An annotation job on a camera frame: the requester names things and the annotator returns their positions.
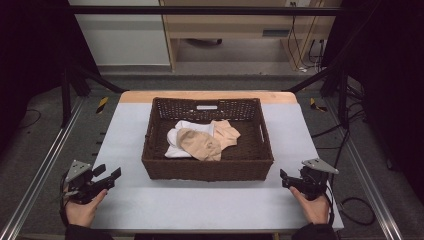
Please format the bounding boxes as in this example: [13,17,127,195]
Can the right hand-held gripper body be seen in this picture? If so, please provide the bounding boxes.
[294,157,340,202]

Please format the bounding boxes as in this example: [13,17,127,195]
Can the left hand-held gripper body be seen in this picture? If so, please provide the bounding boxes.
[61,159,111,205]

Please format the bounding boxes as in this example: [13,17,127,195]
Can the white sock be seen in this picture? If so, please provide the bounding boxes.
[164,119,216,159]

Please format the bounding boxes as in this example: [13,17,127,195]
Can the small beige sock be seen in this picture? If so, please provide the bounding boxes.
[210,119,242,151]

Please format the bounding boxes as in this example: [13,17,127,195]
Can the brown woven basket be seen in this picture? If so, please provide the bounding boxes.
[141,96,275,183]

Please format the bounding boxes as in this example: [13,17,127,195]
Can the large beige sock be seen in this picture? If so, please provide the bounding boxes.
[176,127,223,162]

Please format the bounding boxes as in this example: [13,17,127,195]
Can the person's left hand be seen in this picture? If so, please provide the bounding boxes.
[65,188,109,229]

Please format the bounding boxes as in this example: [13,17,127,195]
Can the person's right hand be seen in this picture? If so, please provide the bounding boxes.
[288,185,331,225]

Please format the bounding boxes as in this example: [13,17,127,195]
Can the yellow black tape strip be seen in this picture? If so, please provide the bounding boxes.
[95,96,110,115]
[309,97,328,113]

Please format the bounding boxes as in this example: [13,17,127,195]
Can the grey table mat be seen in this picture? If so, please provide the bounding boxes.
[90,102,345,233]

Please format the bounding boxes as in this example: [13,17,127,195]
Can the black metal stand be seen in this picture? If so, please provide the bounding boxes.
[285,63,351,130]
[60,61,126,129]

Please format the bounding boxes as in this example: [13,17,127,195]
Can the white cabinet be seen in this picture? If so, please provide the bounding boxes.
[67,0,171,67]

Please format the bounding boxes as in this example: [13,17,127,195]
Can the black curtain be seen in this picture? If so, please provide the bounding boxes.
[0,0,100,154]
[321,0,424,204]

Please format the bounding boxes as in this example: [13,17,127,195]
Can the wooden desk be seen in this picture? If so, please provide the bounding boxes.
[159,0,338,72]

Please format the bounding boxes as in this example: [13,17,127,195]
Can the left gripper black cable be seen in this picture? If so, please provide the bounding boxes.
[58,172,72,228]

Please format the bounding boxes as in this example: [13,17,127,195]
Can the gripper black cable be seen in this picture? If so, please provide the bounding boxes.
[327,128,377,227]
[58,172,72,228]

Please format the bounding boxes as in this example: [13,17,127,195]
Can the aluminium floor rail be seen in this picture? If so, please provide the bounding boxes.
[0,97,86,240]
[324,98,405,240]

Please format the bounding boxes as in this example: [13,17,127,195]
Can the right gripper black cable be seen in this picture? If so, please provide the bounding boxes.
[327,128,377,227]

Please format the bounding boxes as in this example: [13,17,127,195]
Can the cables under wooden desk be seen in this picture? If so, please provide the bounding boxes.
[287,1,329,73]

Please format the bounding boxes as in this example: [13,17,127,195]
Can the black horizontal frame bar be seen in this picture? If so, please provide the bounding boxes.
[65,5,345,17]

